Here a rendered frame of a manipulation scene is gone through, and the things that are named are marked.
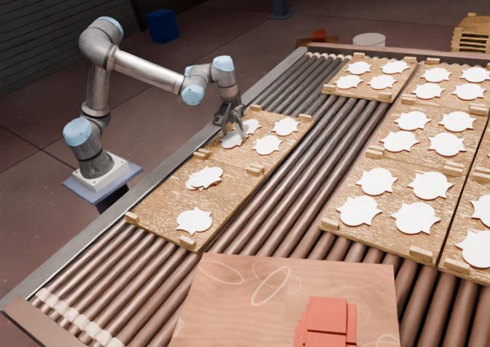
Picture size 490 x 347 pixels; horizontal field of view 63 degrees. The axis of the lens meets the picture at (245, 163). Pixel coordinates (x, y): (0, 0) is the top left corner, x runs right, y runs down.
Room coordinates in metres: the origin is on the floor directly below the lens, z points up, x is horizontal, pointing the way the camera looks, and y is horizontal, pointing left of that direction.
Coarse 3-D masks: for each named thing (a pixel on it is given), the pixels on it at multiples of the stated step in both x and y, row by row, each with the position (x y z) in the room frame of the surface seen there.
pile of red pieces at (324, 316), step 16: (320, 304) 0.43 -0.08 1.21; (336, 304) 0.42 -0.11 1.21; (352, 304) 0.42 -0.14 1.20; (304, 320) 0.44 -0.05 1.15; (320, 320) 0.40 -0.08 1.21; (336, 320) 0.39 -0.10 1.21; (352, 320) 0.39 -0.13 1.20; (304, 336) 0.39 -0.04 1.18; (320, 336) 0.37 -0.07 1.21; (336, 336) 0.36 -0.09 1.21; (352, 336) 0.36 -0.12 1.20
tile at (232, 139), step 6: (228, 132) 1.51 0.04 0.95; (234, 132) 1.50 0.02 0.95; (222, 138) 1.48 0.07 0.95; (228, 138) 1.47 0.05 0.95; (234, 138) 1.46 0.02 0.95; (240, 138) 1.45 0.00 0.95; (246, 138) 1.44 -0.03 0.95; (222, 144) 1.44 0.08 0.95; (228, 144) 1.42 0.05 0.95; (234, 144) 1.41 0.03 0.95; (240, 144) 1.40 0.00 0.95
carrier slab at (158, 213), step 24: (192, 168) 1.32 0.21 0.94; (240, 168) 1.26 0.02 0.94; (168, 192) 1.20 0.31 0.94; (192, 192) 1.17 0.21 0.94; (216, 192) 1.14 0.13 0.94; (240, 192) 1.11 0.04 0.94; (144, 216) 1.09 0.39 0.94; (168, 216) 1.07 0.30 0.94; (216, 216) 1.02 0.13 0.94; (168, 240) 0.96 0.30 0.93
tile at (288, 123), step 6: (282, 120) 1.53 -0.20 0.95; (288, 120) 1.52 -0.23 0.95; (294, 120) 1.51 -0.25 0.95; (276, 126) 1.49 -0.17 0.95; (282, 126) 1.48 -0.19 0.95; (288, 126) 1.47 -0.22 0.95; (294, 126) 1.46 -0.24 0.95; (276, 132) 1.45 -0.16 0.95; (282, 132) 1.44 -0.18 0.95; (288, 132) 1.43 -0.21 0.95; (294, 132) 1.43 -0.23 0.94
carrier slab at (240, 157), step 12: (264, 120) 1.58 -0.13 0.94; (276, 120) 1.56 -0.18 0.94; (300, 120) 1.52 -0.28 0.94; (312, 120) 1.50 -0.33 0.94; (264, 132) 1.48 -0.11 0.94; (300, 132) 1.42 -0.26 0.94; (216, 144) 1.46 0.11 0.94; (252, 144) 1.40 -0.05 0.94; (288, 144) 1.35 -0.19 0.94; (216, 156) 1.37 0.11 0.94; (228, 156) 1.36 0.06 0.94; (240, 156) 1.34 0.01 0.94; (252, 156) 1.32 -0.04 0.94; (264, 156) 1.31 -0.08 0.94; (276, 156) 1.29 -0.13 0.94
